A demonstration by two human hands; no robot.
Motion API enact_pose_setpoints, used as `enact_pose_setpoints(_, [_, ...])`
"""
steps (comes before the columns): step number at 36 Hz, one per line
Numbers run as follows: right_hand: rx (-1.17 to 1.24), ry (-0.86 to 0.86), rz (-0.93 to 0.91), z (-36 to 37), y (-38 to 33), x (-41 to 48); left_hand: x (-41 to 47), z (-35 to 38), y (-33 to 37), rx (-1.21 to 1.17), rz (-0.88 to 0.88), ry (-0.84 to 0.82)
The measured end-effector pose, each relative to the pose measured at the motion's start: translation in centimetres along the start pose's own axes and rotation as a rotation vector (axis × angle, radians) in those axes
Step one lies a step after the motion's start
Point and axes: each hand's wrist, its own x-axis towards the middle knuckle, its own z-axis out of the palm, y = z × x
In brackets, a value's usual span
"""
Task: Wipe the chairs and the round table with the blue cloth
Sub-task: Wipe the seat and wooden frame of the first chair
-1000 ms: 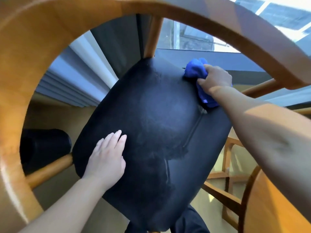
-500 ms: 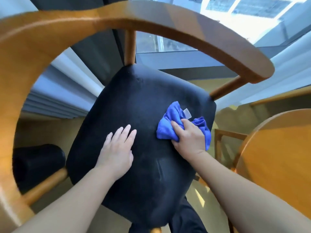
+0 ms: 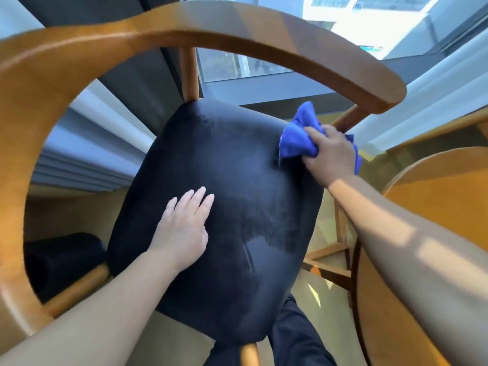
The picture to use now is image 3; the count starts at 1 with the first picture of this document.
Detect person's left hand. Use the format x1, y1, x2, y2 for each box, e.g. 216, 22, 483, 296
148, 187, 215, 273

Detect person's right hand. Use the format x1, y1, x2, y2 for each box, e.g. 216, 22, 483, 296
302, 125, 357, 189

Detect blue microfibre cloth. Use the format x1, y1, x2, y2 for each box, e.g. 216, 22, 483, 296
278, 101, 362, 176

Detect person's left forearm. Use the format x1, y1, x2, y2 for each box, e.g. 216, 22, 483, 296
0, 248, 180, 366

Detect person's right forearm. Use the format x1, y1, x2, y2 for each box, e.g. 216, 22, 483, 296
328, 174, 488, 366

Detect wooden chair with dark seat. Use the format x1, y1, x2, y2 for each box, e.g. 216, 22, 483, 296
0, 0, 408, 366

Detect white pleated curtain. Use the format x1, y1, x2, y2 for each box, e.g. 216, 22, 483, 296
348, 29, 488, 151
0, 0, 158, 193

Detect glass window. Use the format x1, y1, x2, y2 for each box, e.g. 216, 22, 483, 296
182, 0, 488, 107

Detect black cushioned seat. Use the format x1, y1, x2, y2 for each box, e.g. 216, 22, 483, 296
23, 232, 108, 304

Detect round wooden table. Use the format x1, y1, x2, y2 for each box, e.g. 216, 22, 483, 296
350, 146, 488, 366

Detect person's dark trousers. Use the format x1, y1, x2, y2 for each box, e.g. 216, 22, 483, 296
203, 294, 337, 366

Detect wooden chair frame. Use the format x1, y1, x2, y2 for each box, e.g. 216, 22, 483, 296
303, 200, 353, 292

